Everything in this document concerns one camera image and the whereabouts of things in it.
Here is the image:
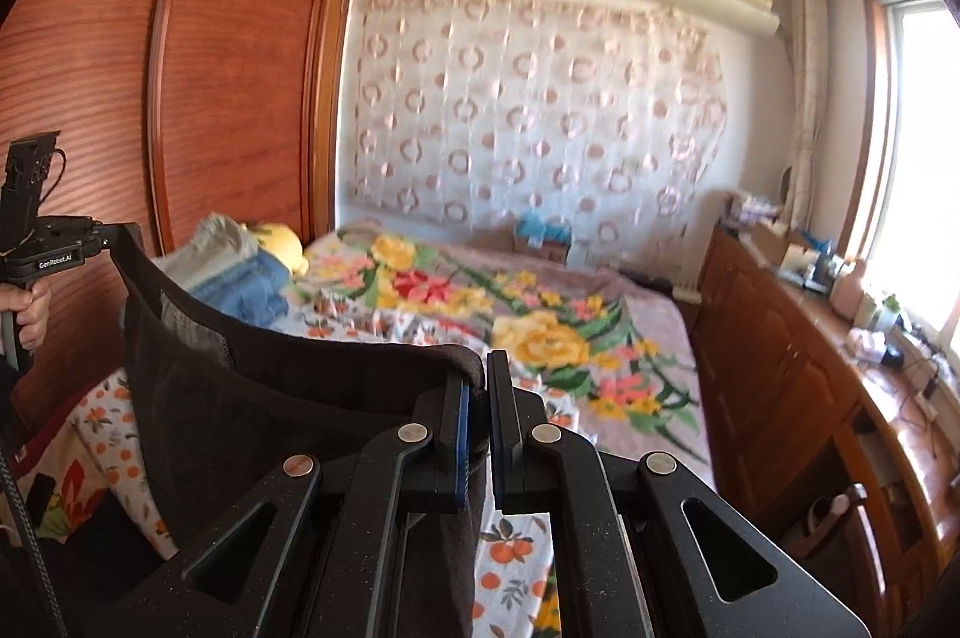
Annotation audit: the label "orange print bedsheet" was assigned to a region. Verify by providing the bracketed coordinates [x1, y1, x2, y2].
[15, 278, 608, 638]

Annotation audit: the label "person's left hand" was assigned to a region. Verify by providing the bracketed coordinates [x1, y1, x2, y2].
[0, 279, 55, 354]

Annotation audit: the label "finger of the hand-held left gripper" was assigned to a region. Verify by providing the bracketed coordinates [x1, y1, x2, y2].
[94, 222, 145, 264]

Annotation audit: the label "black pants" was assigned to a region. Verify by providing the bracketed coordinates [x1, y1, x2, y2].
[112, 223, 488, 638]

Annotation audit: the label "pink container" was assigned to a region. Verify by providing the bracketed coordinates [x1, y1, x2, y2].
[831, 273, 865, 322]

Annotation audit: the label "window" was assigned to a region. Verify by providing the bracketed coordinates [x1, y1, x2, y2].
[838, 0, 960, 350]

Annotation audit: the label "beige window curtain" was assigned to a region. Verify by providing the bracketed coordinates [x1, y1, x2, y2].
[780, 0, 832, 234]

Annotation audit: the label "wooden wardrobe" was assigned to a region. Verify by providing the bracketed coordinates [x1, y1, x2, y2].
[0, 0, 355, 440]

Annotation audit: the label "yellow plush toy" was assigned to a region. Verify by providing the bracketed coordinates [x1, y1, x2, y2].
[240, 220, 310, 277]

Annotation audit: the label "circle pattern curtain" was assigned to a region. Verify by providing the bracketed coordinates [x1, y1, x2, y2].
[341, 0, 734, 258]

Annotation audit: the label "small potted plant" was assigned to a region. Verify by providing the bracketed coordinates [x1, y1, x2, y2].
[872, 288, 906, 333]

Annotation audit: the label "folded grey-green pants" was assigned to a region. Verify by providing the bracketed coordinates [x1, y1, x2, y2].
[154, 213, 261, 293]

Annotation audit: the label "folded blue jeans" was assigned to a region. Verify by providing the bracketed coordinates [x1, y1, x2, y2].
[189, 249, 293, 323]

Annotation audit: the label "floral blanket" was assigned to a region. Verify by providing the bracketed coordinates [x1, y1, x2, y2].
[289, 224, 712, 463]

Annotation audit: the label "wooden sideboard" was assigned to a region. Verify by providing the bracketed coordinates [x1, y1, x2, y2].
[688, 216, 960, 609]

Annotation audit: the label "wall air conditioner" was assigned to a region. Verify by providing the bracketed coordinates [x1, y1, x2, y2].
[632, 0, 782, 37]

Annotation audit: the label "cardboard box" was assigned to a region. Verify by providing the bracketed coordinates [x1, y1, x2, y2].
[513, 231, 572, 266]

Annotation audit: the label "black cable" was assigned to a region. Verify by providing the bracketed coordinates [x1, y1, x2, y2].
[0, 439, 70, 638]

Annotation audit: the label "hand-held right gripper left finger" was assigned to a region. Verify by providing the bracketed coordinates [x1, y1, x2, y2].
[97, 375, 481, 638]

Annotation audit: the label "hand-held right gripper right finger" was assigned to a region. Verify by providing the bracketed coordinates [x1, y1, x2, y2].
[487, 349, 872, 638]

